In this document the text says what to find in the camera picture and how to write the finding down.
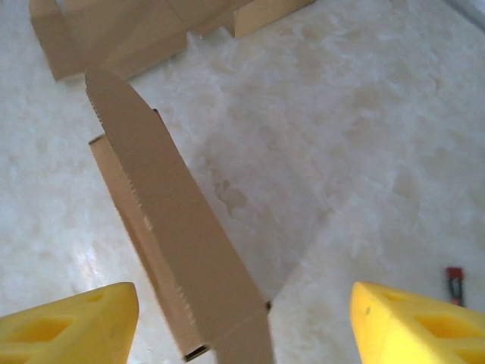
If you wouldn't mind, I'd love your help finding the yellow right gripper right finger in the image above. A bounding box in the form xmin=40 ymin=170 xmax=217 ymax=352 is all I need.
xmin=350 ymin=280 xmax=485 ymax=364

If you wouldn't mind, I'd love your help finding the black board with red wire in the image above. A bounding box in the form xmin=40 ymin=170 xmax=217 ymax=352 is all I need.
xmin=443 ymin=266 xmax=465 ymax=307

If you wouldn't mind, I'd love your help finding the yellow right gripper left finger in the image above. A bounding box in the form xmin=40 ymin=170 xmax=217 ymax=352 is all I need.
xmin=0 ymin=282 xmax=140 ymax=364

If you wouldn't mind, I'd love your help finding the brown cardboard box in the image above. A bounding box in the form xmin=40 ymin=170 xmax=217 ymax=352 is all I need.
xmin=29 ymin=0 xmax=318 ymax=83
xmin=83 ymin=69 xmax=274 ymax=364

